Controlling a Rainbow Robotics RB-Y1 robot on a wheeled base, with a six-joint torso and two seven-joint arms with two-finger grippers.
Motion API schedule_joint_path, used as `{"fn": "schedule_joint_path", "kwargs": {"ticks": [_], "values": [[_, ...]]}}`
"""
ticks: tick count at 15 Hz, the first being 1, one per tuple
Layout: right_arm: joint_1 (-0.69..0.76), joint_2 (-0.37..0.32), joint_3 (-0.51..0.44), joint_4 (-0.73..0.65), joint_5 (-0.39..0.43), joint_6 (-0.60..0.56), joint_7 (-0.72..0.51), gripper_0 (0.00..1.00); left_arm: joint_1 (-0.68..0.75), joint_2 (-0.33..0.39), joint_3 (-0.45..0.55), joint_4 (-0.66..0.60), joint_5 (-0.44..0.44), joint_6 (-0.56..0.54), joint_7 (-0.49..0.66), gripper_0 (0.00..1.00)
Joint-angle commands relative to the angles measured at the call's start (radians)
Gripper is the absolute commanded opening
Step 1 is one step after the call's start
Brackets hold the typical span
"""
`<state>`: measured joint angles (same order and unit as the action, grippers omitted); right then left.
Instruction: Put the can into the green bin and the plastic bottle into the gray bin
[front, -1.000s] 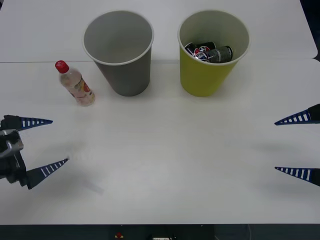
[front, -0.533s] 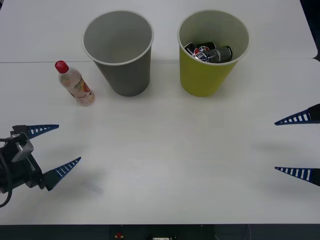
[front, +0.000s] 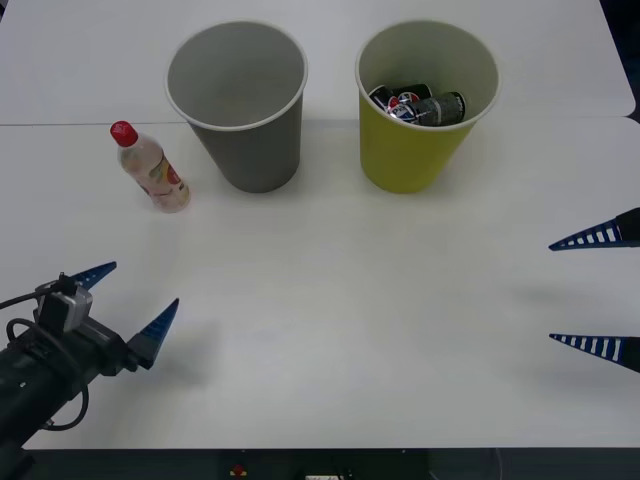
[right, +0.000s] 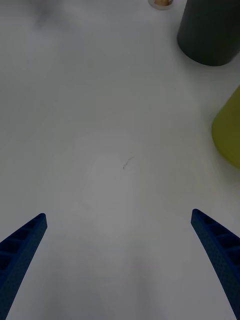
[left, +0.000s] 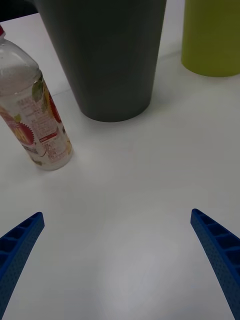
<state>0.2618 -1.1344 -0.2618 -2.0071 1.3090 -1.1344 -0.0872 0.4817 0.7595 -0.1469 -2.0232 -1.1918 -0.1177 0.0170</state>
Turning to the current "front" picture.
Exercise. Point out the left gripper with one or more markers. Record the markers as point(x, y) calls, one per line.
point(107, 350)

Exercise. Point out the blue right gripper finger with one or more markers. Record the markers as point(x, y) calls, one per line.
point(605, 347)
point(600, 234)

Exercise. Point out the clear bottle with red cap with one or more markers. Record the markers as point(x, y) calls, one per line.
point(160, 175)

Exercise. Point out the dark robot torso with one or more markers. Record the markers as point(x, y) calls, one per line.
point(125, 465)

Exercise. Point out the red button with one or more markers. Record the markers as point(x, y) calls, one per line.
point(238, 470)

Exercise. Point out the dark grey can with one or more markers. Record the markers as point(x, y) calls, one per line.
point(442, 107)

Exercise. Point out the grey plastic bin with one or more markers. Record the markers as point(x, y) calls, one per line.
point(260, 150)

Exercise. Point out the yellow-green plastic bin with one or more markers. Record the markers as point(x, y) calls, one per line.
point(400, 155)

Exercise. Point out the black can with round logo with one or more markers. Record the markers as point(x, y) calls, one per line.
point(402, 100)

